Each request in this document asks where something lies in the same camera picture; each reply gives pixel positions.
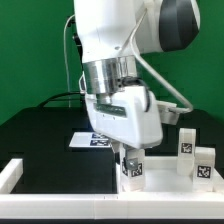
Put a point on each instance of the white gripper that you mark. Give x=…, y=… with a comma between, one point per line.
x=134, y=117

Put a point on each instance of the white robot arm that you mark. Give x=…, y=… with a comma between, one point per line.
x=116, y=33

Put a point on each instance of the white tag base sheet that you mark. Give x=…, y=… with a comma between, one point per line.
x=89, y=139

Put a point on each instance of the white U-shaped obstacle fence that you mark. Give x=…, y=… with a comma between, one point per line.
x=122, y=205

